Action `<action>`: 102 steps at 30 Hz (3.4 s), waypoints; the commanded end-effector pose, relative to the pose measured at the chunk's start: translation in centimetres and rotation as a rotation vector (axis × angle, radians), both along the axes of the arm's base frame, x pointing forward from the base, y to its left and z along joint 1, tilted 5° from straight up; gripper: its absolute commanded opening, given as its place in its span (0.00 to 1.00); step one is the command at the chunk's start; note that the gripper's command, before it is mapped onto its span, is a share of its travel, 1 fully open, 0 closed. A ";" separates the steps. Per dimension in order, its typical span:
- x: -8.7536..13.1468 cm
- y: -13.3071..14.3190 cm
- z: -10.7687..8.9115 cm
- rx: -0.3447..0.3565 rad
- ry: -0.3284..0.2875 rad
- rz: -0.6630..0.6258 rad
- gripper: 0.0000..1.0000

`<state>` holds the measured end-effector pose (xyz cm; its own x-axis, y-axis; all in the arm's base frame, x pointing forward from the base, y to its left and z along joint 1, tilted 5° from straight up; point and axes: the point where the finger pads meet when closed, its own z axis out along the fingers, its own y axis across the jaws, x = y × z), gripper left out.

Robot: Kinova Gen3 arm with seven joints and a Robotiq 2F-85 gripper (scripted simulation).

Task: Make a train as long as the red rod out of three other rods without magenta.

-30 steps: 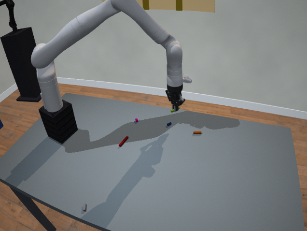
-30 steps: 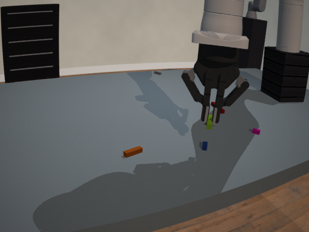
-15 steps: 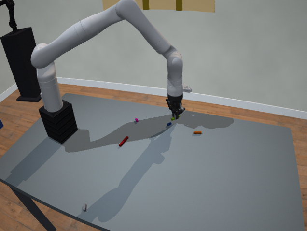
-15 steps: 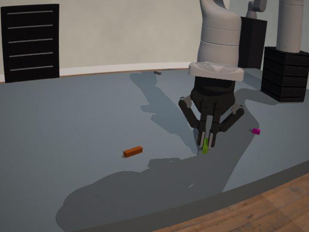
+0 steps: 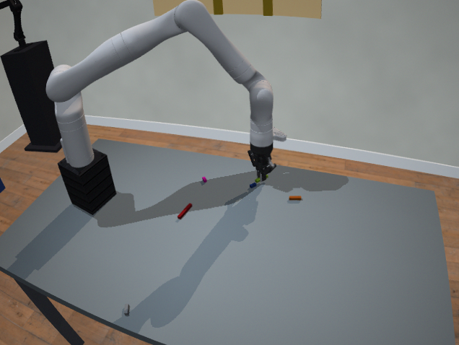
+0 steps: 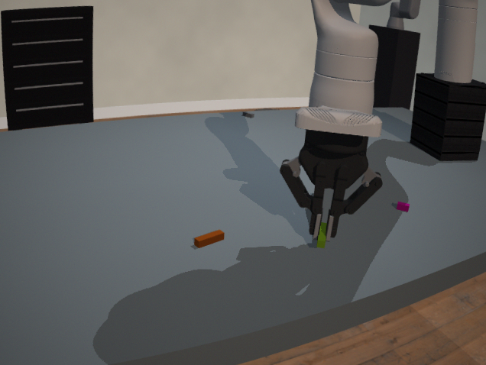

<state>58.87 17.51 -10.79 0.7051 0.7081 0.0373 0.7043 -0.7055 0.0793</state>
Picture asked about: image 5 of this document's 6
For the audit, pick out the dark red rod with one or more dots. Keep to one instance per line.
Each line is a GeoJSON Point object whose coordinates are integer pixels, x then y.
{"type": "Point", "coordinates": [183, 212]}

